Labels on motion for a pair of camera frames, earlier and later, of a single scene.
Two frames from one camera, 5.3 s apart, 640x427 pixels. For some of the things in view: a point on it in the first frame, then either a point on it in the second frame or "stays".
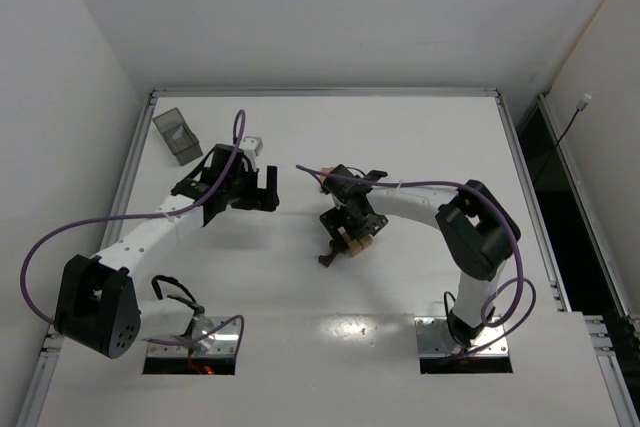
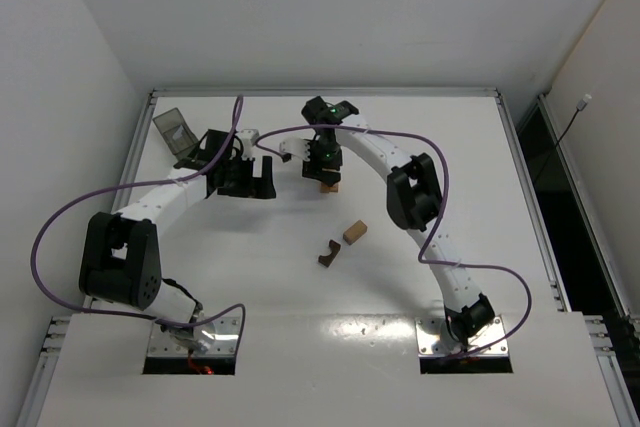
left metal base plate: [223, 343] stays
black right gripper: [351, 226] -> [323, 173]
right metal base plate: [435, 338] stays
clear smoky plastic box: [177, 135] stays
